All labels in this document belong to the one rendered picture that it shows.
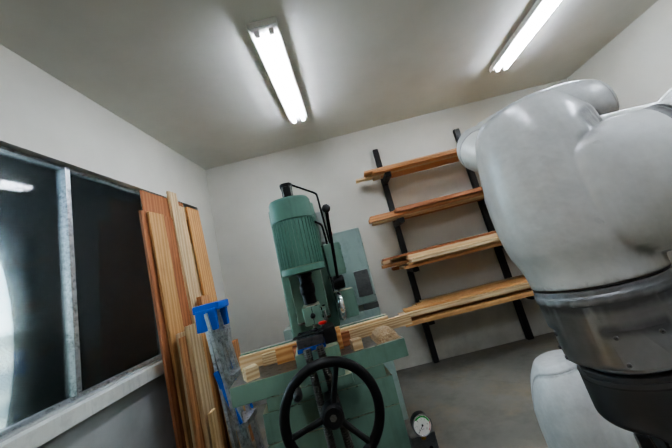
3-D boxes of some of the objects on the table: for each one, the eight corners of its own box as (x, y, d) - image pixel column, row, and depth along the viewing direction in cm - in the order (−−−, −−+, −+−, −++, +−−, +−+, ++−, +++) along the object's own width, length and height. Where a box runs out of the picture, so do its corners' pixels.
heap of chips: (377, 344, 107) (374, 333, 107) (369, 336, 120) (366, 326, 121) (401, 337, 108) (398, 326, 109) (391, 330, 121) (388, 320, 122)
